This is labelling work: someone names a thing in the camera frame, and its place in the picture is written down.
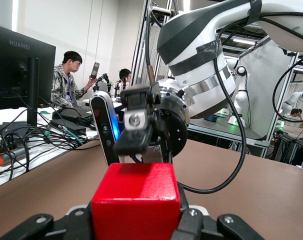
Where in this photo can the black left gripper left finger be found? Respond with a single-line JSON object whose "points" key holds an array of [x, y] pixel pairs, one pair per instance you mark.
{"points": [[66, 227]]}

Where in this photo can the man in patterned jacket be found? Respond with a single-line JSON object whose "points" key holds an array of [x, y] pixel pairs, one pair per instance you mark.
{"points": [[62, 85]]}

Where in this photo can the grey handheld device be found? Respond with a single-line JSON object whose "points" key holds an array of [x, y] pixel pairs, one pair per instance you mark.
{"points": [[94, 70]]}

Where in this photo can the brown table cover sheet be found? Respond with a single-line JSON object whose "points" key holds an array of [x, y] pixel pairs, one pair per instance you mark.
{"points": [[254, 200]]}

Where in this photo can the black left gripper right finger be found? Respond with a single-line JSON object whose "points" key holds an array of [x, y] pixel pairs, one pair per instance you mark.
{"points": [[204, 227]]}

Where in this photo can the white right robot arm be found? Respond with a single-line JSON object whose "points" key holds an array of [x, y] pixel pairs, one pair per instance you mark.
{"points": [[186, 32]]}

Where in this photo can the red wooden block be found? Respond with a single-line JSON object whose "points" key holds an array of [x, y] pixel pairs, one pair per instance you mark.
{"points": [[136, 200]]}

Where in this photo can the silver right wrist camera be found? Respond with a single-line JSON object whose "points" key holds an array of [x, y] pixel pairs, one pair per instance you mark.
{"points": [[101, 120]]}

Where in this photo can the black power adapter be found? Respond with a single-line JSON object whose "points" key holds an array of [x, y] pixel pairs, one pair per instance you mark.
{"points": [[66, 126], [69, 113]]}

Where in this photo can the person bending over table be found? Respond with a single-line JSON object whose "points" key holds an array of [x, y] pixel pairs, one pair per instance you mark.
{"points": [[297, 113]]}

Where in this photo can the aluminium frame post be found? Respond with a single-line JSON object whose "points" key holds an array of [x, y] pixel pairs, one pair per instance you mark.
{"points": [[139, 37], [279, 112]]}

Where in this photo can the small black desk robot arm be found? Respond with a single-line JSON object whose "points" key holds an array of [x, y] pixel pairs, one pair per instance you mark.
{"points": [[104, 80]]}

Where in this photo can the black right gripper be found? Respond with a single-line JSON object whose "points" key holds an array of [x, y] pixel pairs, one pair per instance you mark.
{"points": [[174, 135]]}

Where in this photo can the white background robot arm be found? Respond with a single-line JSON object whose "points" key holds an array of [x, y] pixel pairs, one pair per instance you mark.
{"points": [[240, 95], [297, 97]]}

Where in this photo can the person with black hair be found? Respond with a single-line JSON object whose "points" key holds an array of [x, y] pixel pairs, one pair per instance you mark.
{"points": [[125, 75]]}

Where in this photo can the black Huawei monitor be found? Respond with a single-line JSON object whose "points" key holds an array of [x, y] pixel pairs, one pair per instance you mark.
{"points": [[16, 70]]}

